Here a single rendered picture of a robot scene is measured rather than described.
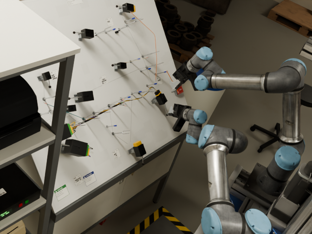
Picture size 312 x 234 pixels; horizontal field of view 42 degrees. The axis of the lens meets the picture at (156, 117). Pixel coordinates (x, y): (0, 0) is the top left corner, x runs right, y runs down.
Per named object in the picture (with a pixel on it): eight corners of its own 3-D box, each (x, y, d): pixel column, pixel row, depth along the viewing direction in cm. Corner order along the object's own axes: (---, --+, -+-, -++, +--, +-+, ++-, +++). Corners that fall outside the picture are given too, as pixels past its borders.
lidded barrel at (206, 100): (216, 116, 448) (235, 74, 413) (202, 139, 412) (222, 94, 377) (178, 97, 456) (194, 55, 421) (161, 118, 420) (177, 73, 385)
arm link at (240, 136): (260, 133, 188) (223, 129, 236) (237, 129, 186) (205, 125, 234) (255, 158, 188) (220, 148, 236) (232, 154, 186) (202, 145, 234)
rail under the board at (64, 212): (192, 134, 285) (195, 127, 281) (55, 223, 205) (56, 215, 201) (186, 129, 288) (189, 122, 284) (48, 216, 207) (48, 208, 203)
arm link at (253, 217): (263, 252, 166) (278, 233, 158) (232, 248, 164) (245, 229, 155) (257, 227, 175) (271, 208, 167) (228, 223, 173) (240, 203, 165)
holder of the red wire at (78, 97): (59, 95, 209) (71, 92, 201) (81, 93, 218) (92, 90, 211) (61, 105, 209) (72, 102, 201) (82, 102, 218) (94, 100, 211)
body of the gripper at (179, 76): (178, 69, 234) (188, 57, 225) (188, 80, 234) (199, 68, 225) (171, 75, 230) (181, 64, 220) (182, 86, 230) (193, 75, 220)
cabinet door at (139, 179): (169, 172, 308) (185, 134, 284) (118, 208, 271) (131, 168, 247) (166, 169, 309) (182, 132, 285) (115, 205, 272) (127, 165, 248)
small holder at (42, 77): (42, 90, 202) (48, 88, 198) (35, 75, 201) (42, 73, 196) (49, 87, 206) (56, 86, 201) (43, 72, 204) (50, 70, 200)
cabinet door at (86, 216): (117, 208, 271) (130, 167, 247) (49, 256, 233) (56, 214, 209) (114, 205, 272) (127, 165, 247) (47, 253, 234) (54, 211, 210)
